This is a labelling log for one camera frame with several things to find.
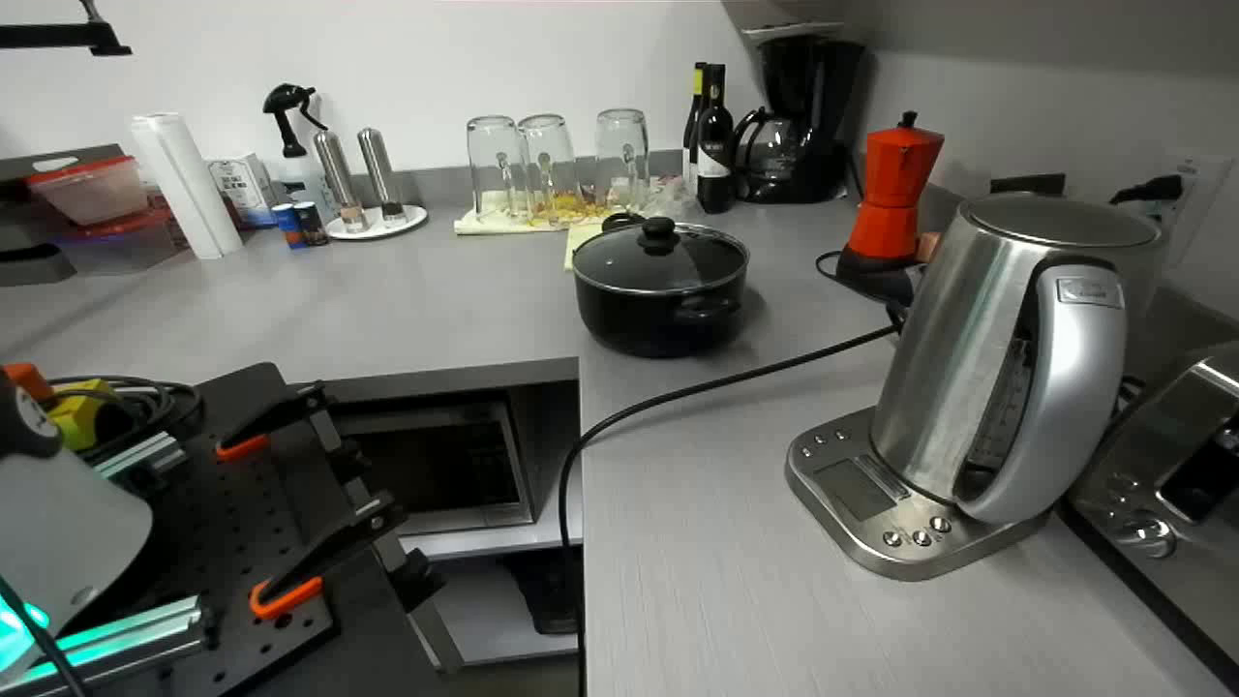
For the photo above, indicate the glass lid with black knob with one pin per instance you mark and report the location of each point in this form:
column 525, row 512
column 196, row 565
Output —
column 659, row 235

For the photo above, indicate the black cooking pot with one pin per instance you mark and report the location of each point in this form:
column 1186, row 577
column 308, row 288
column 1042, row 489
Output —
column 659, row 326

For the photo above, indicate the clear drinking glass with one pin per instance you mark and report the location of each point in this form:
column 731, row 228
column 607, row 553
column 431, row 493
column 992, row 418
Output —
column 627, row 155
column 549, row 158
column 492, row 169

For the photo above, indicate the red moka pot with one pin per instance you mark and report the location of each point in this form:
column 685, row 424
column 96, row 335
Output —
column 893, row 193

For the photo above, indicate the printed dish towel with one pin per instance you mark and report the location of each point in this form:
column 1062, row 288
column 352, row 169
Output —
column 518, row 218

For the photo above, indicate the grey cabinet drawer unit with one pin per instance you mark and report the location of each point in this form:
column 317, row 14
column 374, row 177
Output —
column 449, row 458

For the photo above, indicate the dark wine bottle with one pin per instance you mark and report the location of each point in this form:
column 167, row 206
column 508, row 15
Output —
column 709, row 139

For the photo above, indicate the steel kettle base with buttons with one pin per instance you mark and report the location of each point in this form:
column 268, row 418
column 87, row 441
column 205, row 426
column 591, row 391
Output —
column 838, row 497

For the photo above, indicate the white round plate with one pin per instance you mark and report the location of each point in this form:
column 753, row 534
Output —
column 390, row 227

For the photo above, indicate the black drip coffee maker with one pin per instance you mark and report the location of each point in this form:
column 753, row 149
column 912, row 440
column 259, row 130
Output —
column 807, row 118

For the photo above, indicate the steel shaker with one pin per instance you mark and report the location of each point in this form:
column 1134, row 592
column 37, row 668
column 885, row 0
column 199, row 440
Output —
column 339, row 177
column 379, row 169

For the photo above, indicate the stainless steel electric kettle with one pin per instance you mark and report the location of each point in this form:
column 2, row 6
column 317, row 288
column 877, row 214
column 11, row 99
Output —
column 953, row 351

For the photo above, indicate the small blue labelled jar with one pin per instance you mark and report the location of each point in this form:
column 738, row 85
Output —
column 303, row 220

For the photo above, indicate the spray bottle with black trigger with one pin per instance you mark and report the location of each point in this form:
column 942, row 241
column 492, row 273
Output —
column 298, row 155

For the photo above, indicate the black perforated mounting board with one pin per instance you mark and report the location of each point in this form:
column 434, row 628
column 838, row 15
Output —
column 219, row 553

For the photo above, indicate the white paper towel roll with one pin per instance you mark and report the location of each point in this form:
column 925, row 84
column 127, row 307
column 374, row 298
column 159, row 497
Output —
column 187, row 187

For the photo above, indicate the yellow connector block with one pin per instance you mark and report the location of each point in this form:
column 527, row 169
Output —
column 79, row 414

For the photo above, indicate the red lidded container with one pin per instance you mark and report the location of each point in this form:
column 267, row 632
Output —
column 98, row 187

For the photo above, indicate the stainless steel toaster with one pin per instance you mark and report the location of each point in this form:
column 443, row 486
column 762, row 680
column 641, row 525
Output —
column 1165, row 504

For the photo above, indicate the grey white rounded cover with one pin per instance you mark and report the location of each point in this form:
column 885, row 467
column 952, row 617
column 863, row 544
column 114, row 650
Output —
column 63, row 544

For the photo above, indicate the black wall outlet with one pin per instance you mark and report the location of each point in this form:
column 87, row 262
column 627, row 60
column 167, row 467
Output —
column 1028, row 183

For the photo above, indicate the green aluminium rail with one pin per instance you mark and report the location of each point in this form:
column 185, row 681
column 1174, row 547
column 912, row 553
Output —
column 122, row 636

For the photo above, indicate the black overhead mount bar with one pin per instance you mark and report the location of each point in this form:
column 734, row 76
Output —
column 63, row 36

